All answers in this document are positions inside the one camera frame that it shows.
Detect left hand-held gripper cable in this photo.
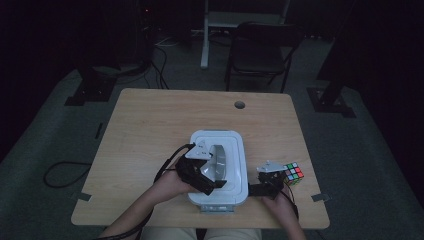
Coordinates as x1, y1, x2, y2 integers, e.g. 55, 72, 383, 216
93, 143, 196, 240

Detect black metal stand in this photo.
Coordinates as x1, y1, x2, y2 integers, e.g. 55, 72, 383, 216
306, 33, 357, 119
64, 64, 118, 107

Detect black folding chair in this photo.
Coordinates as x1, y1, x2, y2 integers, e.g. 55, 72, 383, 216
223, 21, 306, 94

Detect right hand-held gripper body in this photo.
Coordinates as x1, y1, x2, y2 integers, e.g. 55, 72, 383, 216
256, 160, 288, 200

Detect white desk frame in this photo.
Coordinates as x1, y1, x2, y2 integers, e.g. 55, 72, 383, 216
199, 0, 291, 70

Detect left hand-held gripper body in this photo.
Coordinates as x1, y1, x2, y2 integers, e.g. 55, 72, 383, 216
175, 140, 216, 196

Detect person's right hand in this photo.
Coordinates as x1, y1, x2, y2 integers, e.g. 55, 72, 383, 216
261, 191, 298, 228

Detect dark computer tower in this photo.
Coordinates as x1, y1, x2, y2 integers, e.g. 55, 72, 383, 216
134, 0, 157, 66

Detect person's leg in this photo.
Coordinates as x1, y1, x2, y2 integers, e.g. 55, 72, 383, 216
141, 227, 198, 240
203, 227, 263, 240

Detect person's right leg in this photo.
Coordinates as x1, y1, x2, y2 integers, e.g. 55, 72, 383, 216
203, 227, 263, 240

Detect right hand-held gripper cable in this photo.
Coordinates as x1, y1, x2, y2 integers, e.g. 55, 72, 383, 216
281, 184, 300, 220

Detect person's left hand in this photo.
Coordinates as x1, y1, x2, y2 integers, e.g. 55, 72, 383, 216
155, 165, 200, 205

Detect hand-held gripper cable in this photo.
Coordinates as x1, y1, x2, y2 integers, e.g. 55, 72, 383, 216
281, 184, 300, 220
93, 143, 196, 240

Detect white container lid grey handle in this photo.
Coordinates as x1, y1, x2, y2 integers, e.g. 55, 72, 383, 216
187, 129, 249, 207

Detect black floor cable loop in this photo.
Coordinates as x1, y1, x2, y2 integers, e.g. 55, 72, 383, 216
43, 161, 93, 189

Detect black floor cables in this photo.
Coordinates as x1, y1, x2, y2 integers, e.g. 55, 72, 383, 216
143, 43, 170, 90

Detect person's left leg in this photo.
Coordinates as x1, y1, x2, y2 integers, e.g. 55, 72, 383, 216
141, 227, 198, 240

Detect multicoloured puzzle cube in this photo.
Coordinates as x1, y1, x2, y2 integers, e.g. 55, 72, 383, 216
283, 162, 305, 186

